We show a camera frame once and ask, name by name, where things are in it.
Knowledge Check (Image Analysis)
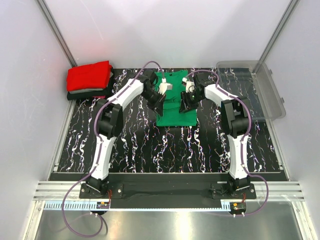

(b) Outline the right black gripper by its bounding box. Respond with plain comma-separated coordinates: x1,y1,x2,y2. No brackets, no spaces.
178,90,204,114

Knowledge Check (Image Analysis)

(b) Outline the purple cable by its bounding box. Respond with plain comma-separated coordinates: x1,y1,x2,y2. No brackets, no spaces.
61,60,166,239
184,69,270,216

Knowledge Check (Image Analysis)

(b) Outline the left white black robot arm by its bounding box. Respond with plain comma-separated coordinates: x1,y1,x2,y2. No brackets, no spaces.
85,69,165,198

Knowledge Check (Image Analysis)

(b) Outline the clear plastic bin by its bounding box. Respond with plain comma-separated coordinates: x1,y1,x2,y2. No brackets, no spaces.
216,60,286,122

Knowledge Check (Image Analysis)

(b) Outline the folded red t shirt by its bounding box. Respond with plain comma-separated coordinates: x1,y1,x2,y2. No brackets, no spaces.
66,60,113,92

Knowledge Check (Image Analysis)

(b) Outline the right connector box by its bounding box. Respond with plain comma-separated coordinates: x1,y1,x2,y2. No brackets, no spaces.
231,201,247,212

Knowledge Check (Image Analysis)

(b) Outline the connector box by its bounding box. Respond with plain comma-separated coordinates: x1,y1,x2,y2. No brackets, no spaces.
231,201,247,212
96,201,110,209

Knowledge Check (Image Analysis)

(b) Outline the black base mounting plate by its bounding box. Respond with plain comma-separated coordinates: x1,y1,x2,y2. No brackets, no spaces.
79,173,257,200

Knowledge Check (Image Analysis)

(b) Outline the aluminium frame rail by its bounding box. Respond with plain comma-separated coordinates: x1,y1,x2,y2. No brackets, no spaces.
34,181,305,202

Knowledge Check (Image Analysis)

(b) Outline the folded pink t shirt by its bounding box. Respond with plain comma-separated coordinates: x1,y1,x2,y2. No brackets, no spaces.
92,95,106,99

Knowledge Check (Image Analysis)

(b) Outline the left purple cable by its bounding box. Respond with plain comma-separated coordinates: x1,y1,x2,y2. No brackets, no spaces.
61,60,166,239

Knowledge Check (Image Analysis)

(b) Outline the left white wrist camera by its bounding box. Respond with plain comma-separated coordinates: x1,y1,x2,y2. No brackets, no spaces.
158,78,173,95

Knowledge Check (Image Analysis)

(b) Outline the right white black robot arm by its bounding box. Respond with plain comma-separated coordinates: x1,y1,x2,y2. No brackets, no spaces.
179,70,252,199

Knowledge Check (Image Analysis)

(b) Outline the green t shirt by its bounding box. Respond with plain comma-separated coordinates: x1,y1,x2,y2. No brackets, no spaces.
156,70,197,127

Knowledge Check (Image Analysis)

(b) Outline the left connector box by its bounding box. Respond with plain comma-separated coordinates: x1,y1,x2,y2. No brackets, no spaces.
96,201,110,209

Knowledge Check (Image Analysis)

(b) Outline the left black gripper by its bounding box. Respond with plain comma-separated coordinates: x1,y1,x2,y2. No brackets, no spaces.
141,88,167,117

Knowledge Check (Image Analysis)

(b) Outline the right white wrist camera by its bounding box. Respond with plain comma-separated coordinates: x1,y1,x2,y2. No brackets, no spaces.
182,77,195,93

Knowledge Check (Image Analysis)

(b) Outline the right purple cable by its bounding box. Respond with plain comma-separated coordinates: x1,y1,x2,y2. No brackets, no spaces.
184,69,270,216

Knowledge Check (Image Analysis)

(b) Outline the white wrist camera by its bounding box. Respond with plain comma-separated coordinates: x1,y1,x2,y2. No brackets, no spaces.
182,77,195,93
158,78,173,95

